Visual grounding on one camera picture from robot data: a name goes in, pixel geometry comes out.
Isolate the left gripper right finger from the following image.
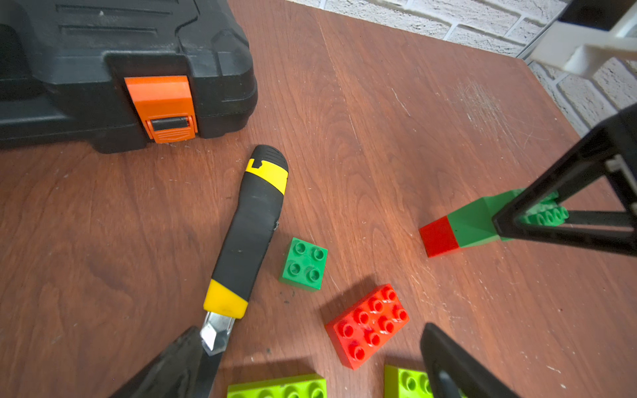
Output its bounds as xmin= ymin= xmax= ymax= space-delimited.
xmin=420 ymin=323 xmax=519 ymax=397

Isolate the small dark green lego brick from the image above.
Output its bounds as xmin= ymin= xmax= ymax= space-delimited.
xmin=447 ymin=189 xmax=569 ymax=248

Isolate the red 2x4 lego brick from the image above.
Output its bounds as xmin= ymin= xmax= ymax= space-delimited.
xmin=325 ymin=284 xmax=410 ymax=370

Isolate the black plastic tool case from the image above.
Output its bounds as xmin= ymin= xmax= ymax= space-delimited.
xmin=1 ymin=1 xmax=258 ymax=154

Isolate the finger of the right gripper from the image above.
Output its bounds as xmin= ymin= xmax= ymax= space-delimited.
xmin=493 ymin=105 xmax=636 ymax=256

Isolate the small red lego brick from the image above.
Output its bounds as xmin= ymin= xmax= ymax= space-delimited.
xmin=419 ymin=216 xmax=460 ymax=258

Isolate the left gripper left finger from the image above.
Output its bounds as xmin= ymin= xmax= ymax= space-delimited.
xmin=112 ymin=327 xmax=222 ymax=397

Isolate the lime 2x4 lego brick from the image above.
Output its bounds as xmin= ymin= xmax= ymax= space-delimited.
xmin=227 ymin=374 xmax=328 ymax=398

